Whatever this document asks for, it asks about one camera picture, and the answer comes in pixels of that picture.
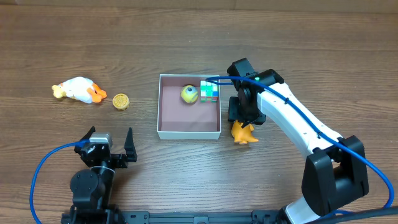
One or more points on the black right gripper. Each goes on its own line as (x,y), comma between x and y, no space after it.
(246,115)

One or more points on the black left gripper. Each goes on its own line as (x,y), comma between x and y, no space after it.
(112,158)

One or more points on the orange dinosaur toy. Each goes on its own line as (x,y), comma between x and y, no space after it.
(242,134)

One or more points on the colourful puzzle cube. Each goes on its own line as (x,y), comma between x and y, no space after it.
(209,92)

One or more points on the yellow round wheel toy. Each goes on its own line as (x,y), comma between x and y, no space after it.
(120,101)

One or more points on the yellow blue toy ball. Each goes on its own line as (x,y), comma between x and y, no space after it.
(189,94)

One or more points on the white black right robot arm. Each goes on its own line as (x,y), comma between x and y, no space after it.
(335,172)

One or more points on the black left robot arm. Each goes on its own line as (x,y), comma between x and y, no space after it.
(92,187)

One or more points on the white orange plush duck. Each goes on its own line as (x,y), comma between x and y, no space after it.
(81,89)

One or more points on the white cardboard box pink inside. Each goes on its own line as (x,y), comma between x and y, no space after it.
(177,119)

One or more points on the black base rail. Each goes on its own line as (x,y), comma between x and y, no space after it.
(145,217)

